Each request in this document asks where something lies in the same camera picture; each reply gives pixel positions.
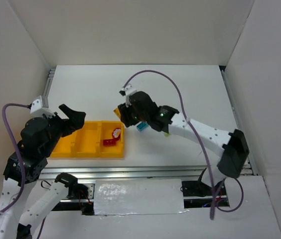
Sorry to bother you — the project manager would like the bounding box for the red arched lego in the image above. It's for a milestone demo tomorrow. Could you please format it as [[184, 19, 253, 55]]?
[[112, 127, 122, 141]]

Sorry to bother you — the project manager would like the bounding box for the red rectangular lego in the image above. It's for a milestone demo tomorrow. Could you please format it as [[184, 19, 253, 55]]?
[[103, 138, 117, 147]]

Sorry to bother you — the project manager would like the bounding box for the red yellow lego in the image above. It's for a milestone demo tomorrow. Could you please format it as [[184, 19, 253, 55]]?
[[113, 108, 121, 119]]

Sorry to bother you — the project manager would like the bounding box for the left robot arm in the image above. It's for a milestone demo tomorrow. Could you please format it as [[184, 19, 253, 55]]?
[[0, 103, 88, 239]]

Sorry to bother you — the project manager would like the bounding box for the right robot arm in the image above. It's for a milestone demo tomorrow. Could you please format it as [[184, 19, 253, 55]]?
[[118, 90, 249, 197]]

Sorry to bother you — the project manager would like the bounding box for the blue long lego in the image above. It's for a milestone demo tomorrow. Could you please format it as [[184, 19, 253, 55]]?
[[137, 122, 148, 132]]

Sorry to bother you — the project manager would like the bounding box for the yellow three-compartment bin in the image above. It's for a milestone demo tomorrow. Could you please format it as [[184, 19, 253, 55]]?
[[50, 121, 125, 158]]

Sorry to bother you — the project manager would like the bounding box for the white taped sheet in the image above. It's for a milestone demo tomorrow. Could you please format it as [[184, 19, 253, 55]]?
[[94, 179, 185, 216]]

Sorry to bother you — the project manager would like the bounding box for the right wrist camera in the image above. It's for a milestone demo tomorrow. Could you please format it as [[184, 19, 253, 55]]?
[[119, 84, 137, 107]]

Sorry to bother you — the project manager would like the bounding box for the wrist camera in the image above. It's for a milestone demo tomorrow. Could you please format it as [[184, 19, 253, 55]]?
[[30, 96, 49, 117], [119, 84, 137, 107]]

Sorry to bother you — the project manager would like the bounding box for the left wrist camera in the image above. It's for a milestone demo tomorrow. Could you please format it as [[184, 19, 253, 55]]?
[[30, 96, 49, 117]]

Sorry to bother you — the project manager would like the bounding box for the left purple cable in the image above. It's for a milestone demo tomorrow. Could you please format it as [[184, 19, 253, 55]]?
[[0, 103, 46, 239]]

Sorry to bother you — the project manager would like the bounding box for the aluminium rail frame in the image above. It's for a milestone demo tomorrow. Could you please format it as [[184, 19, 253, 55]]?
[[40, 65, 252, 212]]

